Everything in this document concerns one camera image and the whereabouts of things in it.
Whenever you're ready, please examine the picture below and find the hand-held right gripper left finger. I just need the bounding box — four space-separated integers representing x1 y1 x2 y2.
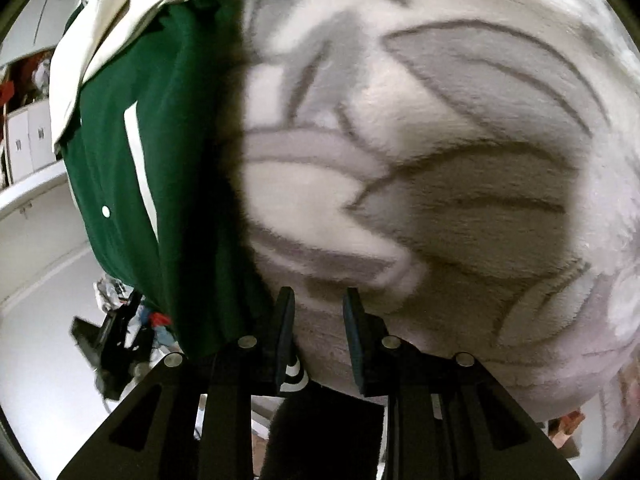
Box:
57 286 297 480

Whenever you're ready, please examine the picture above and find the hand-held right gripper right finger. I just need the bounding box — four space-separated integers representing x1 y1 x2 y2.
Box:
342 287 582 480

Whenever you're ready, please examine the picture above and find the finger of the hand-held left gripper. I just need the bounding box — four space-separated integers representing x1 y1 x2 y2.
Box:
100 290 145 343

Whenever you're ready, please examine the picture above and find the green jacket with white stripes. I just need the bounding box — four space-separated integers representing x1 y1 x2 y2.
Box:
49 0 312 396

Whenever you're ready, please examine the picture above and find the dark cloth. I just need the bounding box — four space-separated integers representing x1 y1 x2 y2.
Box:
259 382 387 480

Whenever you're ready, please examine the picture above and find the floral plush blanket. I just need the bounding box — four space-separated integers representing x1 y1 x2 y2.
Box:
234 0 640 423

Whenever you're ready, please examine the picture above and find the small white cabinet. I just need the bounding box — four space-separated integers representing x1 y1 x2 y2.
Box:
4 102 63 188

